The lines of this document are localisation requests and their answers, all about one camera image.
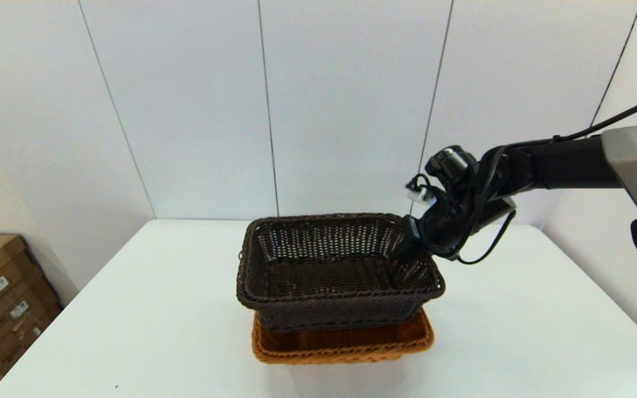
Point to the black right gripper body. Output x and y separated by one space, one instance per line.
448 226

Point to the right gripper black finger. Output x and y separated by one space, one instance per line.
410 240

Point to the dark brown wicker basket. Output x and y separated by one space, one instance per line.
329 276

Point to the orange wicker basket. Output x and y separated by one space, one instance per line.
346 345

